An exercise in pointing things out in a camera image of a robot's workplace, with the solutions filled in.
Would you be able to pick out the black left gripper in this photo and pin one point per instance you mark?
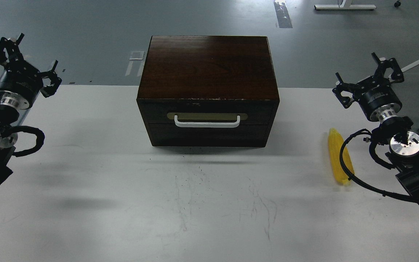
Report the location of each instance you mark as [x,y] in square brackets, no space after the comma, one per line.
[22,78]

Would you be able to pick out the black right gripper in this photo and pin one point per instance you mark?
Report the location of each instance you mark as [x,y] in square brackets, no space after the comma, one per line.
[376,96]

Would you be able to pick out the yellow corn cob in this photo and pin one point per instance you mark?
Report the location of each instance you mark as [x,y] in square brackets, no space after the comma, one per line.
[335,142]

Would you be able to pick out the wooden drawer with white handle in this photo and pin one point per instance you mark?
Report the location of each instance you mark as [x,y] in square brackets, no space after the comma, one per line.
[249,112]

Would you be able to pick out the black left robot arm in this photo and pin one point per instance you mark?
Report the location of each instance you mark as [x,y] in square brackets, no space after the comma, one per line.
[16,140]

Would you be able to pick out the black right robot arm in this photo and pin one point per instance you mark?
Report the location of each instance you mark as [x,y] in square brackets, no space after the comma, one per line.
[393,144]

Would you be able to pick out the white table foot bar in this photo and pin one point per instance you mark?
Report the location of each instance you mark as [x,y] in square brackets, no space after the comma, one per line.
[344,5]

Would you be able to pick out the dark brown wooden cabinet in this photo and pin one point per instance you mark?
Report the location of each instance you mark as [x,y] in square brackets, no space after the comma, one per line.
[198,68]

